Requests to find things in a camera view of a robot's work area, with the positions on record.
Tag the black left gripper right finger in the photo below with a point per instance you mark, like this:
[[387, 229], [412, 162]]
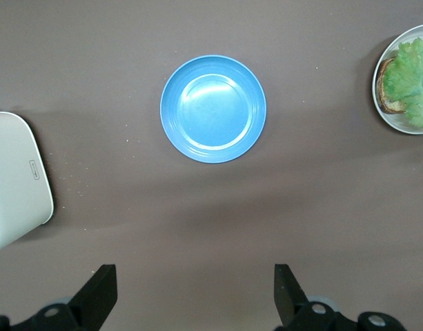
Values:
[[287, 300]]

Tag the green lettuce leaf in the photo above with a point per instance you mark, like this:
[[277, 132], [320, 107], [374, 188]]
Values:
[[411, 79]]

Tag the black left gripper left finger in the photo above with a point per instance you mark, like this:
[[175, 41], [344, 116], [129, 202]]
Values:
[[97, 296]]

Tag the blue plate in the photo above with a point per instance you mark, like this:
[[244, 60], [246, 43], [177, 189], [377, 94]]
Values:
[[213, 110]]

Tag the beige plate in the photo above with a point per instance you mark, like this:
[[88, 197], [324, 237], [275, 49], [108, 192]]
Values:
[[401, 125]]

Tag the brown bread slice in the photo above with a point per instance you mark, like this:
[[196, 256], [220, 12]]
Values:
[[382, 86]]

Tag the white toaster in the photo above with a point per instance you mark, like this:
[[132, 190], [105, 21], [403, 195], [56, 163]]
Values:
[[14, 179]]

